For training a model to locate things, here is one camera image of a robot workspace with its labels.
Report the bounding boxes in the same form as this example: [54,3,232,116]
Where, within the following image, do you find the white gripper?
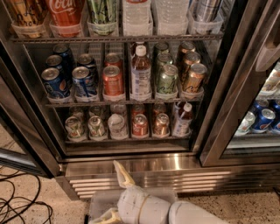
[88,160,171,224]

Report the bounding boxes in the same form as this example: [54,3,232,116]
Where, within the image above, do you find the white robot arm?
[88,160,229,224]

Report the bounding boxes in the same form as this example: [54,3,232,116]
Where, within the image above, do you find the red soda can bottom shelf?
[132,114,148,137]

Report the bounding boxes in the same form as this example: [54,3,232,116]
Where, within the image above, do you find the copper can bottom shelf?
[153,113,170,137]

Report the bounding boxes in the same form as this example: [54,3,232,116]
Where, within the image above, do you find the tea bottle bottom shelf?
[172,101,193,137]

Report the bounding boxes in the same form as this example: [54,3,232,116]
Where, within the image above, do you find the open fridge door left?
[0,56,60,179]

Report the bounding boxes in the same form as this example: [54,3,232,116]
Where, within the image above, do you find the orange soda can front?
[102,66,124,101]

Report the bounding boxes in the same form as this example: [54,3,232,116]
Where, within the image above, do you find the orange soda can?
[102,66,124,101]
[104,52,123,68]

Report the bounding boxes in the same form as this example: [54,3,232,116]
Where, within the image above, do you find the stainless steel fridge body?
[0,0,280,200]

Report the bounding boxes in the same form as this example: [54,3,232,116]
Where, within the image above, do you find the green LaCroix can front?
[156,64,178,100]

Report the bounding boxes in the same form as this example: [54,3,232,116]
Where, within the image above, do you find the front left Pepsi can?
[41,67,71,103]

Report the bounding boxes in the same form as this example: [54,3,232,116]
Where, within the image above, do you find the gold can front right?
[182,63,207,97]

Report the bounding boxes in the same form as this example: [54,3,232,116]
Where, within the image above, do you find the gold can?
[182,63,207,97]
[180,52,200,81]

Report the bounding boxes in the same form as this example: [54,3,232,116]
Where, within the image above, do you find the rear orange soda can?
[104,52,123,68]

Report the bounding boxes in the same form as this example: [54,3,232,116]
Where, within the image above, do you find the glass fridge door right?
[200,0,280,167]

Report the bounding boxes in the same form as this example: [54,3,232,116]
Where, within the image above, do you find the middle green can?
[156,52,173,74]

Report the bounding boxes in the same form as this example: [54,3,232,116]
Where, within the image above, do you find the rear left Pepsi can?
[45,54,72,87]

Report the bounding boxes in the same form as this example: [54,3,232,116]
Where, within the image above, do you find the white can behind glass door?
[234,111,256,137]

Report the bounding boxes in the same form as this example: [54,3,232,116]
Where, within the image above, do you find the middle gold can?
[180,52,200,81]

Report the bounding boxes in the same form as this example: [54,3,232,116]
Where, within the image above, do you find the Pepsi can behind glass door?
[251,108,276,133]

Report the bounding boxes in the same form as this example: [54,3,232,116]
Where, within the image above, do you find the green LaCroix can top shelf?
[87,0,117,36]

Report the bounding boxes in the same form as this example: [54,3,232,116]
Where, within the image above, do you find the Coca-Cola can top shelf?
[45,0,84,38]

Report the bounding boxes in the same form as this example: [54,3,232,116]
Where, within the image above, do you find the yellow LaCroix can top shelf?
[3,0,49,39]

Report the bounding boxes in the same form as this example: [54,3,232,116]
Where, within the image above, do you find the silver can top shelf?
[190,0,223,35]

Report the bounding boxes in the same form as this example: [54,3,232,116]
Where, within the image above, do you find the clear plastic bin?
[88,187,178,224]

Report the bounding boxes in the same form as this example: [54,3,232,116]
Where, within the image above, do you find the tea bottle white cap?
[130,45,151,102]

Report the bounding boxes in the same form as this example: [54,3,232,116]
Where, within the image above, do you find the black cables on floor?
[0,166,53,224]

